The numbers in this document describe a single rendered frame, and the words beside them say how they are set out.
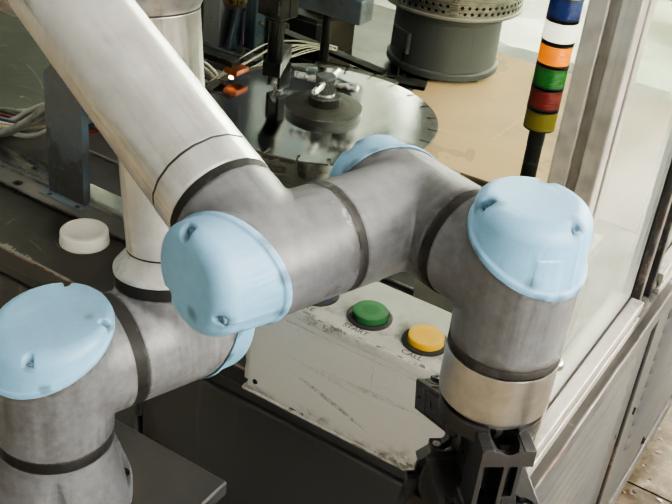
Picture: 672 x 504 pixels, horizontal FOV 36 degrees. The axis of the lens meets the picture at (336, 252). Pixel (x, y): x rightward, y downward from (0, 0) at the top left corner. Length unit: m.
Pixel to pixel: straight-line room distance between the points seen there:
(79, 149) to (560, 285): 1.04
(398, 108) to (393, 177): 0.85
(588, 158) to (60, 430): 0.54
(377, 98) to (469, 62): 0.64
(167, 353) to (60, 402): 0.11
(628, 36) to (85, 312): 0.54
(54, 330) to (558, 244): 0.52
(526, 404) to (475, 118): 1.38
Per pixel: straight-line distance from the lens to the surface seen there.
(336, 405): 1.18
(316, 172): 1.49
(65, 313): 0.99
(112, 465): 1.07
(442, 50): 2.14
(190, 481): 1.14
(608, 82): 0.92
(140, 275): 1.01
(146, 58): 0.70
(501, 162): 1.87
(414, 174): 0.68
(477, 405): 0.68
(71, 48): 0.73
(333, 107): 1.46
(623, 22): 0.90
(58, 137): 1.59
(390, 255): 0.66
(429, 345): 1.10
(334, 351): 1.14
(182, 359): 1.03
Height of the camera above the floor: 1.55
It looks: 32 degrees down
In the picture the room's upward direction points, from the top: 7 degrees clockwise
